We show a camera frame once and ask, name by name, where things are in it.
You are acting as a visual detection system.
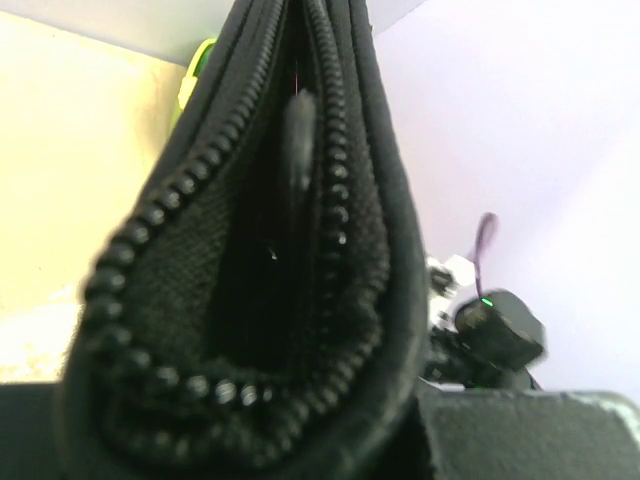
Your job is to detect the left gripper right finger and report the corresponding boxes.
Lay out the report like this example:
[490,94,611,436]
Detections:
[416,381,639,480]

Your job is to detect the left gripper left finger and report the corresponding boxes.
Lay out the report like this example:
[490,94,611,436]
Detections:
[0,382,66,480]

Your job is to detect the black tool case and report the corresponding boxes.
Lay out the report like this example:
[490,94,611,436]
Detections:
[55,1,429,479]

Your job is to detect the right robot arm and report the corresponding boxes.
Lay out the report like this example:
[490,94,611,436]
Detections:
[422,255,546,391]

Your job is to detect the green vegetable tray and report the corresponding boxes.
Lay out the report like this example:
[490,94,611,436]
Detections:
[169,38,217,131]

